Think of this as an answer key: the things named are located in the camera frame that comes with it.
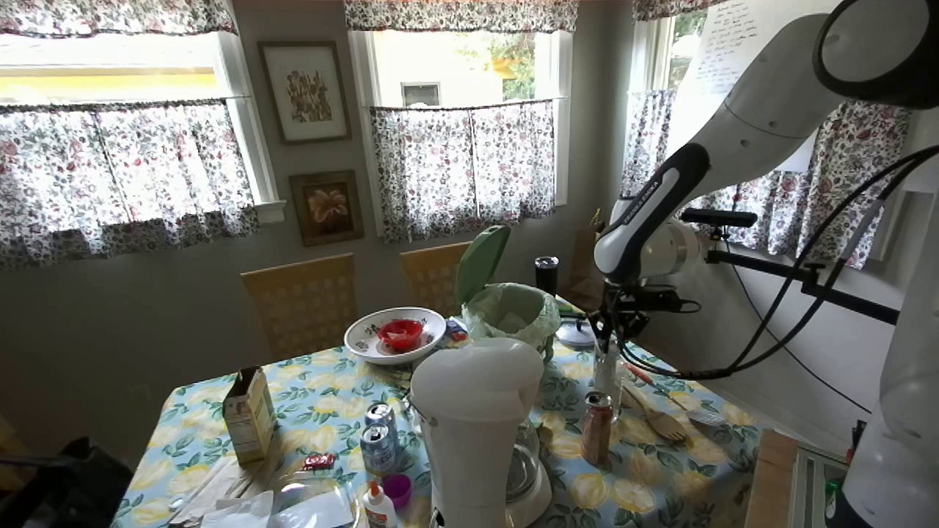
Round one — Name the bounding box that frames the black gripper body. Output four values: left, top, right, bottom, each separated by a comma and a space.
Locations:
592, 277, 652, 321

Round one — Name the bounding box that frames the black stereo camera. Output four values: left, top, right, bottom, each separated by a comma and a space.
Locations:
677, 206, 762, 230

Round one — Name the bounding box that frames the clear plastic bag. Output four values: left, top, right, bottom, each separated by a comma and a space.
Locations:
169, 458, 359, 528

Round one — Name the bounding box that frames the dark framed flower picture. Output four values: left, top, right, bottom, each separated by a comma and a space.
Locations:
287, 169, 366, 250

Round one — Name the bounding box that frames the black bag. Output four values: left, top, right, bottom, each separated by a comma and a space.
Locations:
0, 436, 136, 528

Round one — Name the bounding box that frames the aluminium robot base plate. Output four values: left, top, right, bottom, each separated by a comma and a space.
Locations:
790, 445, 853, 528

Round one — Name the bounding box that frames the white written board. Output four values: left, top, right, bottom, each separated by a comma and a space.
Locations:
671, 0, 835, 103

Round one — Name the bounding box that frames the brown spice bottle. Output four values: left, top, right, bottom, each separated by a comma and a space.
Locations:
580, 389, 617, 468

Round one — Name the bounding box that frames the red food piece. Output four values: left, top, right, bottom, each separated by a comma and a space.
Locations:
379, 317, 428, 355

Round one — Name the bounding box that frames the white plate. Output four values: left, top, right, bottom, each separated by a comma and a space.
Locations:
341, 302, 451, 370

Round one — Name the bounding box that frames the purple cup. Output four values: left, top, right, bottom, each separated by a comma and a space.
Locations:
379, 471, 416, 514

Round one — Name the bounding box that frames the wooden chair back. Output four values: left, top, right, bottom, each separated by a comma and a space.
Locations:
238, 250, 360, 362

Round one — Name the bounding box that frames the white framed flower picture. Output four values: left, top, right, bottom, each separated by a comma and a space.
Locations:
257, 37, 351, 145

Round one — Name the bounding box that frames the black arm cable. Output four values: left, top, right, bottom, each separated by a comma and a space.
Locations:
624, 142, 939, 384

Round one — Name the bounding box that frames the yellow floral tablecloth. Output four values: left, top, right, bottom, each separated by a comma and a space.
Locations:
109, 317, 765, 528

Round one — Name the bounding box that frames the silver pot lid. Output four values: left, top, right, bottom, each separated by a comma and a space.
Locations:
554, 317, 602, 352

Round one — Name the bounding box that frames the green bin lid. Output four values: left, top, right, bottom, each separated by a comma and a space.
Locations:
454, 223, 514, 304

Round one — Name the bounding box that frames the glass coffee carafe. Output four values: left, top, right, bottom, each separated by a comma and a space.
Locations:
502, 439, 544, 503

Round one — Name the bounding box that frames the floral window valance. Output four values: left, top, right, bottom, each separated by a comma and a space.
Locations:
341, 0, 580, 35
0, 0, 240, 40
630, 0, 727, 22

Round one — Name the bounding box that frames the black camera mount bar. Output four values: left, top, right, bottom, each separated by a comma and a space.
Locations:
705, 247, 904, 329

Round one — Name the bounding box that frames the floral cafe curtain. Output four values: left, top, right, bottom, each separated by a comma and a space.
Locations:
369, 97, 563, 242
0, 97, 263, 264
618, 85, 919, 273

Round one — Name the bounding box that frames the clear plastic water bottle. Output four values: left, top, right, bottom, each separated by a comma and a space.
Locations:
592, 333, 624, 405

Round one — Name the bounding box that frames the white glue bottle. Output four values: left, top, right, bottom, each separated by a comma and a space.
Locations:
360, 478, 401, 528

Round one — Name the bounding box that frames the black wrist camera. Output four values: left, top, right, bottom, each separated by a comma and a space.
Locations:
643, 283, 705, 317

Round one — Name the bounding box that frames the yellow lattice chair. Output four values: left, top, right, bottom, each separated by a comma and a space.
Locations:
395, 239, 473, 317

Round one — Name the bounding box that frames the black cup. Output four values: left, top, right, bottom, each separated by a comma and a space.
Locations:
532, 252, 563, 295

